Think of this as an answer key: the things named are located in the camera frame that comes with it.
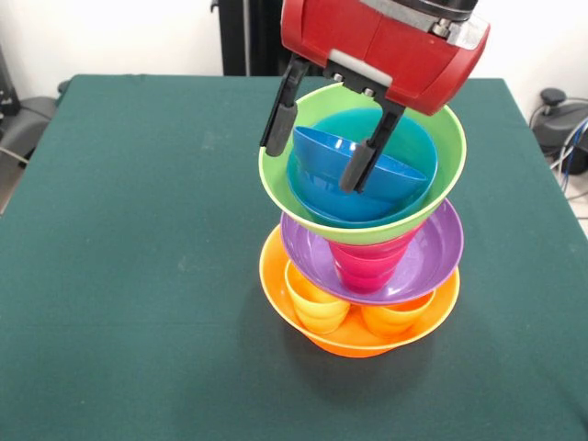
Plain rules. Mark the purple bowl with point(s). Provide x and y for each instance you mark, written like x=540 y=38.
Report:
x=436 y=252

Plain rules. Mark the dark blue bowl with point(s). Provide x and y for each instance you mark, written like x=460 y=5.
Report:
x=321 y=174

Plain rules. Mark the dark green tablecloth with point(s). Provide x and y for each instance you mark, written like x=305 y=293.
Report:
x=138 y=275

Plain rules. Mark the light green bowl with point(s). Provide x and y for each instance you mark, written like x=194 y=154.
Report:
x=450 y=151

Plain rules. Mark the red-pink cup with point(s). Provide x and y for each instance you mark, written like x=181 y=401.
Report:
x=367 y=275

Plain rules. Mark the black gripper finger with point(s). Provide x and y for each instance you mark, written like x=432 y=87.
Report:
x=367 y=161
x=282 y=124

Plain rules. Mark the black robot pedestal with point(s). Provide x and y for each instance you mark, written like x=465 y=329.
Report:
x=248 y=37

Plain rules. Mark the red-pink bowl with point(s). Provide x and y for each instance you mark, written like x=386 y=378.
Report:
x=367 y=250

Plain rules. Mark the yellow cup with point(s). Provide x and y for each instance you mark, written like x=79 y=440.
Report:
x=319 y=312

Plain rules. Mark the large orange bowl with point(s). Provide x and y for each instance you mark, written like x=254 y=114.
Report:
x=275 y=294

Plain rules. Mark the black metal stand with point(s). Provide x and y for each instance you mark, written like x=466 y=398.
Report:
x=7 y=92

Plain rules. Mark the orange cup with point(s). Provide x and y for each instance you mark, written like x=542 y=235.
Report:
x=390 y=321

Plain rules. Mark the light blue bowl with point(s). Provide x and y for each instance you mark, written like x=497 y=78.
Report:
x=413 y=147

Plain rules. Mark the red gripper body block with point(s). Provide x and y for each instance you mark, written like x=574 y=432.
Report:
x=367 y=41

